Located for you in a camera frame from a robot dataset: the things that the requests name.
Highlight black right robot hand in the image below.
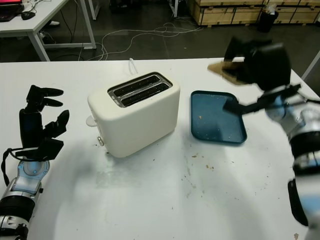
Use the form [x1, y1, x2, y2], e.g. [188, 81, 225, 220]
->
[223, 36, 292, 92]

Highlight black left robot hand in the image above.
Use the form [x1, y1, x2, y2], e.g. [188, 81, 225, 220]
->
[18, 84, 70, 151]

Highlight brown bread slice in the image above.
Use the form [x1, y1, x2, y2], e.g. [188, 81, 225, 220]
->
[207, 59, 245, 86]

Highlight white two-slot toaster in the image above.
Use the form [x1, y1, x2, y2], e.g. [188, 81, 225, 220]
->
[85, 71, 181, 159]

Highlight blue plastic tray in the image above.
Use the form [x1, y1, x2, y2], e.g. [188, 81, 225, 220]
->
[189, 90, 248, 146]

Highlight black trash bin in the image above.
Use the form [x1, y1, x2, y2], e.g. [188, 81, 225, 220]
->
[257, 8, 280, 33]

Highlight stacked wooden crates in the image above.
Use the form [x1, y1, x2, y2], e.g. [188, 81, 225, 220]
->
[187, 0, 320, 27]

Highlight white office desk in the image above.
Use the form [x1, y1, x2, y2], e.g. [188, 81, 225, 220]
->
[0, 0, 97, 62]

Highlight black laptop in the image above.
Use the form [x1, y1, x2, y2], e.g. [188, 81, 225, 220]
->
[0, 0, 26, 23]

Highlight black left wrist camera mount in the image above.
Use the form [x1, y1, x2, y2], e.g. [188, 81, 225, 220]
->
[11, 138, 65, 161]

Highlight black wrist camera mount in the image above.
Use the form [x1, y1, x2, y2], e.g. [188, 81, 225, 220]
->
[222, 83, 302, 116]
[11, 138, 65, 161]

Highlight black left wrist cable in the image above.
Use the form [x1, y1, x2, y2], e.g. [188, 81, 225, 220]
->
[1, 147, 26, 187]

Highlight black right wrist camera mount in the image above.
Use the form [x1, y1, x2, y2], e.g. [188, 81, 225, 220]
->
[222, 83, 302, 116]

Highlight white desk frame leg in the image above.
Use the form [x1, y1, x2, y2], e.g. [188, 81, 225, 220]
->
[169, 0, 180, 18]

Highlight white toaster power cord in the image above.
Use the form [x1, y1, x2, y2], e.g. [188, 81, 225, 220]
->
[128, 57, 138, 75]

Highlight white floor cable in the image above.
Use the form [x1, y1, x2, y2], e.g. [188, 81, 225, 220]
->
[99, 22, 203, 61]

